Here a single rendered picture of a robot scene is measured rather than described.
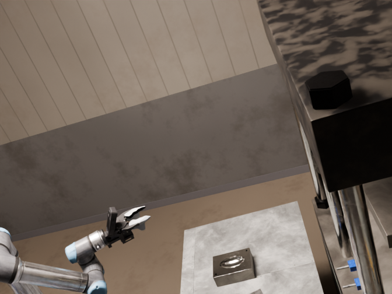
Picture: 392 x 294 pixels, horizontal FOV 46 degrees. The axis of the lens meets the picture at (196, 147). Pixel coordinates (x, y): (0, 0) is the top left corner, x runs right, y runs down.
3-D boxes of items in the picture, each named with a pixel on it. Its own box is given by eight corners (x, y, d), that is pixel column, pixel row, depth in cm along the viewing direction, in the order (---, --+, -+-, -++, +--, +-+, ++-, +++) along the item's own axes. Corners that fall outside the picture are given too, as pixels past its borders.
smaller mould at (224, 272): (217, 287, 232) (213, 277, 229) (216, 265, 245) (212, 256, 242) (255, 278, 228) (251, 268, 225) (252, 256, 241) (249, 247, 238)
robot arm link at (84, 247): (72, 258, 192) (62, 244, 188) (96, 245, 194) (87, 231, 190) (74, 269, 185) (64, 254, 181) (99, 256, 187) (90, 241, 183)
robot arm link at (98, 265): (91, 291, 187) (79, 272, 182) (87, 275, 197) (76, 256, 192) (108, 282, 189) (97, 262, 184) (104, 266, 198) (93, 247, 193)
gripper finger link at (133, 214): (145, 211, 199) (128, 224, 196) (140, 202, 196) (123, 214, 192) (149, 214, 197) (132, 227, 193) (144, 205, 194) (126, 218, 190)
